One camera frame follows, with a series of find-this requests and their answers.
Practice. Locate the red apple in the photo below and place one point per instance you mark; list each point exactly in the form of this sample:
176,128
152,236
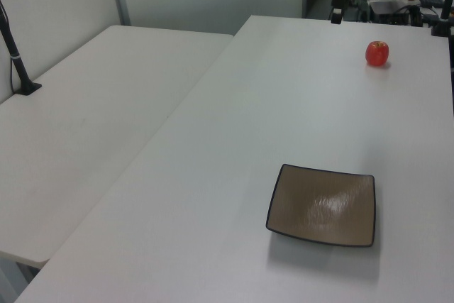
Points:
376,54

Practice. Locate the square brown ceramic plate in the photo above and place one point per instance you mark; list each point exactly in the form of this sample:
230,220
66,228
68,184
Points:
319,207

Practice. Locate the flat grey device box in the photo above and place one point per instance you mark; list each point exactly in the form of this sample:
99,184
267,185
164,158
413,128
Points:
386,6

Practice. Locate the black clamp stand pole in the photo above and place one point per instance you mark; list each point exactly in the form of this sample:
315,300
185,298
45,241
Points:
443,15

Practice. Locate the black camera stand pole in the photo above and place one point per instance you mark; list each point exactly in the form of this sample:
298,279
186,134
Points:
14,58

